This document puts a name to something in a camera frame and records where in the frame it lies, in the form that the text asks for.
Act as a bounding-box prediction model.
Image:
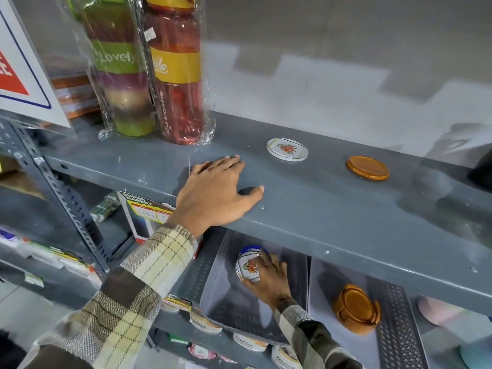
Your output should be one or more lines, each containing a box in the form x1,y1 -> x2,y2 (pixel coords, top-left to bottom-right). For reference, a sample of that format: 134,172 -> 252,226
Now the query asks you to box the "white sign with red print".
0,0 -> 73,129

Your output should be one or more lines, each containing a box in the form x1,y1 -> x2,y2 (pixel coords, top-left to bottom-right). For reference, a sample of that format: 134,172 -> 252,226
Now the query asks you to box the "grey metal shelf rack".
0,111 -> 492,369

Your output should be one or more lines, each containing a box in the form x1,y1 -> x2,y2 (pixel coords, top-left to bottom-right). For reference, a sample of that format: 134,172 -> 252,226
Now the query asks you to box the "row of white packets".
0,226 -> 101,285

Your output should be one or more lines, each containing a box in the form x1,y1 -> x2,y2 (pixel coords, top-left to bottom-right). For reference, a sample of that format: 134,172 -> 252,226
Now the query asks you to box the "brown cardboard box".
0,157 -> 45,200

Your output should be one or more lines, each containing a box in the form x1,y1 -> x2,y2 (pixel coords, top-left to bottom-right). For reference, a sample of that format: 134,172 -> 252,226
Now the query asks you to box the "white floral coaster set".
235,245 -> 270,284

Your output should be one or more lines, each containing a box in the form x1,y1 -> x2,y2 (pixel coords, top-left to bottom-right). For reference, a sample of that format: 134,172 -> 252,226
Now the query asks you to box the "green patterned box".
89,194 -> 120,224

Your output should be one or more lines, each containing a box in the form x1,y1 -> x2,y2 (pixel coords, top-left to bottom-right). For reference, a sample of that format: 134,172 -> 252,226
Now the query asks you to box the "red yellow wrapped bottle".
143,0 -> 217,146

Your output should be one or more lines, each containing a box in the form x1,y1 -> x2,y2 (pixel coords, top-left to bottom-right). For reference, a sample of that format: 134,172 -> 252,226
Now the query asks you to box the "white red price card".
117,191 -> 177,245

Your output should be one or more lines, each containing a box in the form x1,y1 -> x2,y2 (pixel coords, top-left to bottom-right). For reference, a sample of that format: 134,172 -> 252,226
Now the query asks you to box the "person's right forearm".
272,297 -> 365,369

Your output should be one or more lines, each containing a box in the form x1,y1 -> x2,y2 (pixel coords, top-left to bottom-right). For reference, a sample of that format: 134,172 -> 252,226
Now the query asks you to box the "person's left hand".
166,155 -> 265,239

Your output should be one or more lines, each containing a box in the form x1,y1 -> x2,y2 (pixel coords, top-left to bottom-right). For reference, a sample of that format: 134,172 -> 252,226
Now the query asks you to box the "person's left forearm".
18,224 -> 199,369

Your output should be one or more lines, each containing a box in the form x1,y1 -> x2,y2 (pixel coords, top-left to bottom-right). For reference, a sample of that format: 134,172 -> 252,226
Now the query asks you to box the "stack of orange flat items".
51,75 -> 101,119

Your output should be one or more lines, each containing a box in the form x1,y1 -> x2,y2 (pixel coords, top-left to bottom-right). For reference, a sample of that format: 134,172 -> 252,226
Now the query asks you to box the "grey perforated plastic tray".
308,258 -> 429,369
199,230 -> 309,346

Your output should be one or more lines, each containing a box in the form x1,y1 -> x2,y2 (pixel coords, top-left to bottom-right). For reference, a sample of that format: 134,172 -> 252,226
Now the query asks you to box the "person's right hand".
240,250 -> 292,310

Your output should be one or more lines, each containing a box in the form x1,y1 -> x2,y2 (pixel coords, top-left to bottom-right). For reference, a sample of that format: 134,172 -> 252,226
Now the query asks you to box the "orange coaster set with holder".
333,284 -> 382,335

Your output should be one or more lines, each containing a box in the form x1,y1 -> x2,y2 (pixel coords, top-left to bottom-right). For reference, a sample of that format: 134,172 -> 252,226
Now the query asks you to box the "green purple wrapped bottle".
65,0 -> 156,138

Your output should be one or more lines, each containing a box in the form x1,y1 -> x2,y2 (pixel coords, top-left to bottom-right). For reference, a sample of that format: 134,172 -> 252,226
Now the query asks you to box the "row of white labelled tubs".
161,294 -> 304,369

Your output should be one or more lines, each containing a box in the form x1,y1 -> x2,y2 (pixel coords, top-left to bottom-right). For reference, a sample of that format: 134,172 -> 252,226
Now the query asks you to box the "pink plastic container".
417,296 -> 467,327

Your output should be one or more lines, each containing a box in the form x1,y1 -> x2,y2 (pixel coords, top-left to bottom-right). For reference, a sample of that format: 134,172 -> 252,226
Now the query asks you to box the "white floral round coaster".
266,138 -> 309,162

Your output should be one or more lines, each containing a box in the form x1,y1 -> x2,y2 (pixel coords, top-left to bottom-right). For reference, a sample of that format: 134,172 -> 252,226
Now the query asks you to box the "orange round coaster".
345,155 -> 390,181

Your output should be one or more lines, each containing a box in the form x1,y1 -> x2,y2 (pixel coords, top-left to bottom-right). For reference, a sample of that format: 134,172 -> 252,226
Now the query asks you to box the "light blue plastic container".
459,340 -> 492,369

